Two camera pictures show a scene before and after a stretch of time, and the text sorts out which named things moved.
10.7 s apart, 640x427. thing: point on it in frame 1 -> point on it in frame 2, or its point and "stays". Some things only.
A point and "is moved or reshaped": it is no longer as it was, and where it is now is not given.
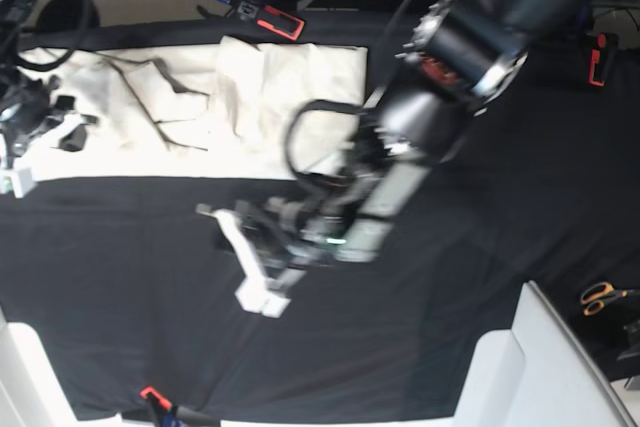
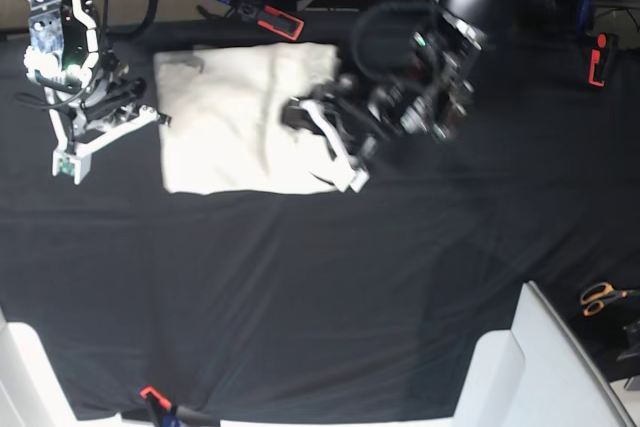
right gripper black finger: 228,224 -> 299,117
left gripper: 26,108 -> 96,118
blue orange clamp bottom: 168,415 stays
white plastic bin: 537,374 stays
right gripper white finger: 253,295 -> 345,175
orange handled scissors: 597,294 stays
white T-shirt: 202,112 is moved or reshaped
